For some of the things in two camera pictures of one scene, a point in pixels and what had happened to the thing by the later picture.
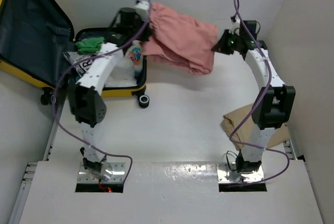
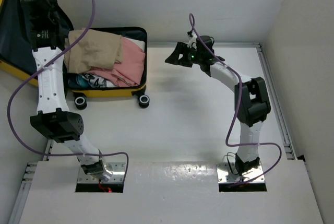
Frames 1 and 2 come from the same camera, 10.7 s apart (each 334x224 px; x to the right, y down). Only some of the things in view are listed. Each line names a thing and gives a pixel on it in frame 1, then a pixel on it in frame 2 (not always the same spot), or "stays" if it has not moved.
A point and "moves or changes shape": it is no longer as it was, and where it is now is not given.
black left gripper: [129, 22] -> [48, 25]
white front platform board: [169, 192] stays
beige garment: [249, 129] -> [97, 50]
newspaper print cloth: [75, 57] moves or changes shape
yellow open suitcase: [37, 42] stays
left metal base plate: [118, 175] stays
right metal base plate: [226, 173] stays
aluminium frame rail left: [16, 212] stays
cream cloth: [122, 74] -> [141, 44]
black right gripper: [221, 46] -> [174, 59]
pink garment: [178, 39] -> [130, 71]
